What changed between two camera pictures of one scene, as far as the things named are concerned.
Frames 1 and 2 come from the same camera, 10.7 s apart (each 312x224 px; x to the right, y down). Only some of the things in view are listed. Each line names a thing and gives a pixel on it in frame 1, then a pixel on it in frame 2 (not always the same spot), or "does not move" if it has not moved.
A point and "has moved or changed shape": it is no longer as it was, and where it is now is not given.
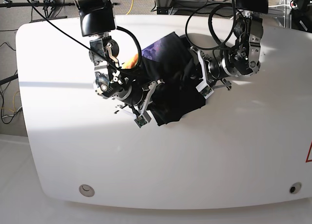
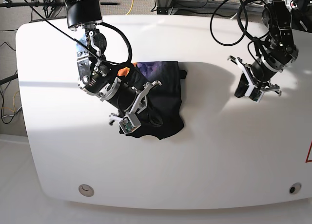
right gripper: [215, 68] → [257, 75]
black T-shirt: [169, 60] has moved or changed shape
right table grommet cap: [295, 188] does not move
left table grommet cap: [86, 190] does not move
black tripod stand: [48, 3] does not move
